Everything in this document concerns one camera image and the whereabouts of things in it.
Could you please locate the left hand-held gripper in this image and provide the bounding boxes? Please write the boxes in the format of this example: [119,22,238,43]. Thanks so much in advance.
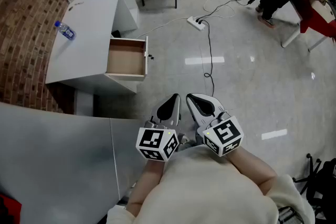
[135,93,186,162]

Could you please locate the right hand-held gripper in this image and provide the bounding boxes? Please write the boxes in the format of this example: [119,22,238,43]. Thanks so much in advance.
[185,93,245,157]

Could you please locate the white wooden desk drawer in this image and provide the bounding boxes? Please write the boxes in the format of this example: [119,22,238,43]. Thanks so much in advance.
[104,36,156,82]

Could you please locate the person's left forearm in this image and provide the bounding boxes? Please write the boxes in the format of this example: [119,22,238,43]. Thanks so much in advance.
[125,157,169,218]

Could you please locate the person's right forearm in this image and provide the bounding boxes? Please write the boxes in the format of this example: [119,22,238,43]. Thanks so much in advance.
[225,146,279,196]

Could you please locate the white desk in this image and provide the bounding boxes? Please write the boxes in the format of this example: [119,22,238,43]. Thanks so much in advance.
[45,0,140,116]

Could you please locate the person's cream shirt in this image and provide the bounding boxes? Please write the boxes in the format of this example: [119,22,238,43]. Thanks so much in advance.
[106,144,316,224]

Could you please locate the white power strip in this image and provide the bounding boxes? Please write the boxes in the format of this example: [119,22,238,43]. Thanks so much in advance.
[186,16,206,31]

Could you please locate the grey metal cabinet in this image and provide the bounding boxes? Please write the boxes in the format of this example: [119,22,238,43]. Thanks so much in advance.
[0,102,148,224]

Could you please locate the blue capped water bottle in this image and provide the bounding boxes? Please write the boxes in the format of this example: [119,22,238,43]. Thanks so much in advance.
[54,20,77,41]

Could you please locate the red table white legs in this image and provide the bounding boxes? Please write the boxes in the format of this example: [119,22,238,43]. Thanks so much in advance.
[280,0,336,52]

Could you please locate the black office chair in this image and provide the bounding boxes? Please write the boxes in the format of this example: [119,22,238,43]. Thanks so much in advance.
[292,153,336,218]

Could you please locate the beige cardboard box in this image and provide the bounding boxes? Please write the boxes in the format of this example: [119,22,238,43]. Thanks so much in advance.
[312,0,336,23]

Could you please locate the red box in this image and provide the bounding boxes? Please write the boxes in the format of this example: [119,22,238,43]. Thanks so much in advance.
[0,193,23,224]

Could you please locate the long black power cable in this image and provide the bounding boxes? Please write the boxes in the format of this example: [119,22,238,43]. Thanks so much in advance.
[199,19,215,98]

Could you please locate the white power strip cord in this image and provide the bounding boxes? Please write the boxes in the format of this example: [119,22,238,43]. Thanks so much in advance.
[136,17,189,39]

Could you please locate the black adapter cable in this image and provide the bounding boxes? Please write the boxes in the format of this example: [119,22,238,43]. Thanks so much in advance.
[198,0,260,22]

